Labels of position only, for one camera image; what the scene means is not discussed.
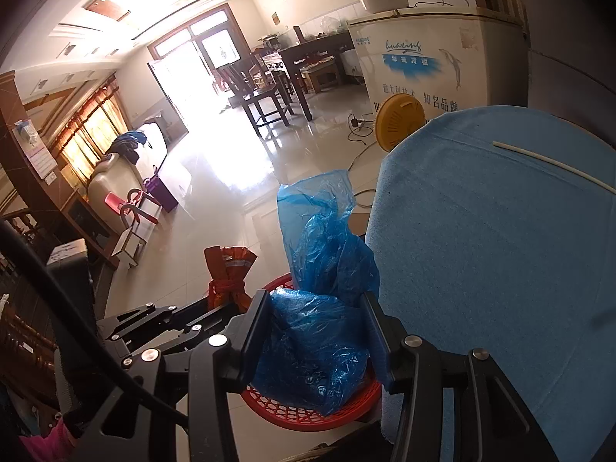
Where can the wooden glass door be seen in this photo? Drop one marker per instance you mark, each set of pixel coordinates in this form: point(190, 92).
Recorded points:
point(192, 29)

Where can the small wooden bench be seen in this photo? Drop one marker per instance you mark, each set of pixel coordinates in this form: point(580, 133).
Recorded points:
point(322, 74)

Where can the red plastic basket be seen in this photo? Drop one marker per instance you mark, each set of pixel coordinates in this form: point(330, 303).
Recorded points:
point(298, 416)

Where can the cream sofa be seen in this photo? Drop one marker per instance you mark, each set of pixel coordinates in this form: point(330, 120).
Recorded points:
point(120, 173)

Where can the yellow round plastic disc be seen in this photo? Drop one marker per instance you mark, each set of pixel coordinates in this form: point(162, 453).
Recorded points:
point(399, 122)

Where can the blue plastic bag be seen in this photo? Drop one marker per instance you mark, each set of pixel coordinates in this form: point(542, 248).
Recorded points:
point(317, 346)

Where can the blue clothes pile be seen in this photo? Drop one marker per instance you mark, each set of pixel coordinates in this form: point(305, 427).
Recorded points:
point(127, 144)

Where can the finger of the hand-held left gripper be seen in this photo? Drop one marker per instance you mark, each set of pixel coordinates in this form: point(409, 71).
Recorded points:
point(197, 334)
point(207, 307)

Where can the white chest freezer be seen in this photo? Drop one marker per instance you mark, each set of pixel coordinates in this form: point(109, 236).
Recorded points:
point(433, 77)

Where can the dark wooden dining table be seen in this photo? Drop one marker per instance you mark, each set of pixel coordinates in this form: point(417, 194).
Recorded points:
point(313, 50)

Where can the red plastic stool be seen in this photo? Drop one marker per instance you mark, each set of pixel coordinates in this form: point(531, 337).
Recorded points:
point(118, 202)

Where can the thin pale stick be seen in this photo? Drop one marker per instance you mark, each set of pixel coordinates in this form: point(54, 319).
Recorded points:
point(544, 159)

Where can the small white stand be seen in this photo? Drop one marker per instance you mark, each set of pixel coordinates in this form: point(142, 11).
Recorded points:
point(130, 248)

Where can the purple box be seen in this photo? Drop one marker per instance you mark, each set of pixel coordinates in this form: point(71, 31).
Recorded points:
point(161, 195)

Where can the brown wooden cabinet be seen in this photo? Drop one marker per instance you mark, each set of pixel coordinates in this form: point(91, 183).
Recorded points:
point(19, 192)

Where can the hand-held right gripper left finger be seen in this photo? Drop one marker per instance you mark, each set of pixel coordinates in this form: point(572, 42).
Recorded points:
point(262, 327)

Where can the black box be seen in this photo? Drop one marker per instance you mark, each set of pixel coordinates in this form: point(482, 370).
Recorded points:
point(70, 269)

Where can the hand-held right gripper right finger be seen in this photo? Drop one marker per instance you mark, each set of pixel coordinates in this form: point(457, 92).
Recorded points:
point(380, 341)

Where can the person's left forearm pink sleeve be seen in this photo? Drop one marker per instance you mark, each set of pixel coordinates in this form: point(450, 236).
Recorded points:
point(45, 442)

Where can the wall calendar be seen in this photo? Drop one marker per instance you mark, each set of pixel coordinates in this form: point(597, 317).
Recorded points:
point(36, 154)

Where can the blue tablecloth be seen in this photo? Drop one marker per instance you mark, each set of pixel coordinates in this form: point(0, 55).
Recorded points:
point(505, 250)

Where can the orange curtains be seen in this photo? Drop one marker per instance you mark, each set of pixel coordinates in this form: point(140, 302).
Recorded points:
point(91, 134)

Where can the orange wrapper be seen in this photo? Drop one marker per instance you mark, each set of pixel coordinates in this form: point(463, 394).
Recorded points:
point(231, 269)

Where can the dark wooden chair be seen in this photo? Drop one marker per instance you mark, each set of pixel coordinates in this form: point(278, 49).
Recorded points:
point(255, 91)

